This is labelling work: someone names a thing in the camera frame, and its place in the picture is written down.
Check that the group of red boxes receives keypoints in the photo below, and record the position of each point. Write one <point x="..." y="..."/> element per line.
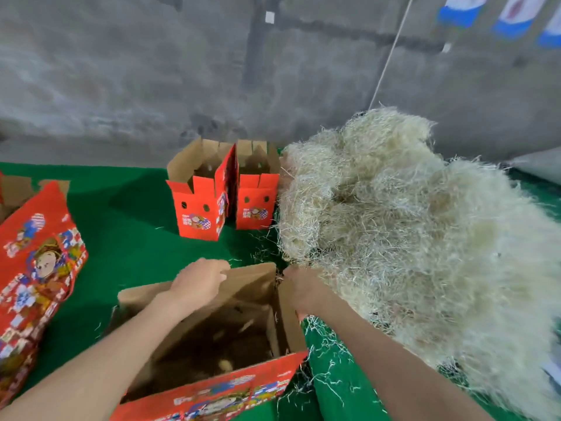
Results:
<point x="39" y="276"/>

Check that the person's left forearm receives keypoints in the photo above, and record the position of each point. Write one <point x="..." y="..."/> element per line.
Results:
<point x="88" y="372"/>

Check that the person's left hand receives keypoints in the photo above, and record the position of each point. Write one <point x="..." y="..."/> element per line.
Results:
<point x="200" y="283"/>

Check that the small white wall tag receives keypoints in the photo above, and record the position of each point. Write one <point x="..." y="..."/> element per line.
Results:
<point x="269" y="17"/>
<point x="446" y="47"/>

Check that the white pole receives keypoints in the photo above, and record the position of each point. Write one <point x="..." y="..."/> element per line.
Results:
<point x="390" y="52"/>

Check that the narrow white blue banner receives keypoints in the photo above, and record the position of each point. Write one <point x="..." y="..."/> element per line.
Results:
<point x="552" y="29"/>
<point x="462" y="8"/>
<point x="520" y="15"/>

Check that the pile of wood wool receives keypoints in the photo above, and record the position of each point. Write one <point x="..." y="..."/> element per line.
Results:
<point x="438" y="232"/>

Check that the person's right forearm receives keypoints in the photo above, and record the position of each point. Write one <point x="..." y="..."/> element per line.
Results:
<point x="394" y="372"/>

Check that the person's right hand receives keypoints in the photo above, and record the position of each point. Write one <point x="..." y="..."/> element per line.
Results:
<point x="302" y="289"/>

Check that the white sack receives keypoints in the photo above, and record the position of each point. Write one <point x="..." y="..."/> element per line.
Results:
<point x="539" y="164"/>

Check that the red cardboard box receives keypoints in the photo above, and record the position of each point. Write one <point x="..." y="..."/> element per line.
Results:
<point x="203" y="197"/>
<point x="237" y="329"/>
<point x="257" y="193"/>

